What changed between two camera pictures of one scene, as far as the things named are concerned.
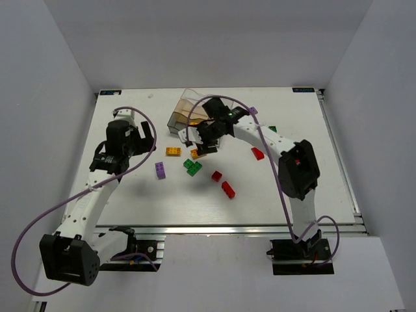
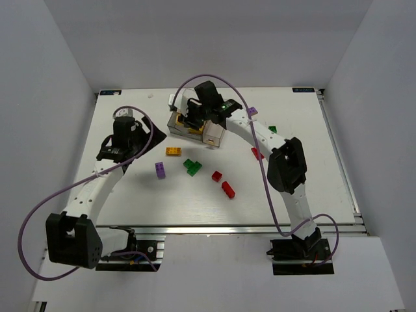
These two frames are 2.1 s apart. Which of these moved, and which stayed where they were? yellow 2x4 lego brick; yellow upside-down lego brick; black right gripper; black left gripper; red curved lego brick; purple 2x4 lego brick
Moved: yellow upside-down lego brick; black right gripper
Stayed: red curved lego brick; black left gripper; purple 2x4 lego brick; yellow 2x4 lego brick
